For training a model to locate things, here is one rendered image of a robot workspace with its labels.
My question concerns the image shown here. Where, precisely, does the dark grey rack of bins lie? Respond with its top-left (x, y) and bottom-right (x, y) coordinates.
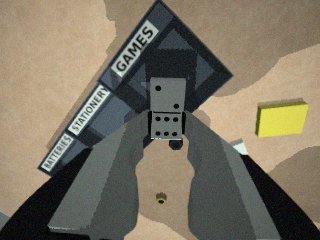
top-left (37, 0), bottom-right (234, 177)

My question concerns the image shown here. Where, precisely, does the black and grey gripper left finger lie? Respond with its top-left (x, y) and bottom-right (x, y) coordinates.
top-left (0, 109), bottom-right (152, 240)

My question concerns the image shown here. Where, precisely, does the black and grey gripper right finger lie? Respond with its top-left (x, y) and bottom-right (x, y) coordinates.
top-left (182, 110), bottom-right (320, 240)

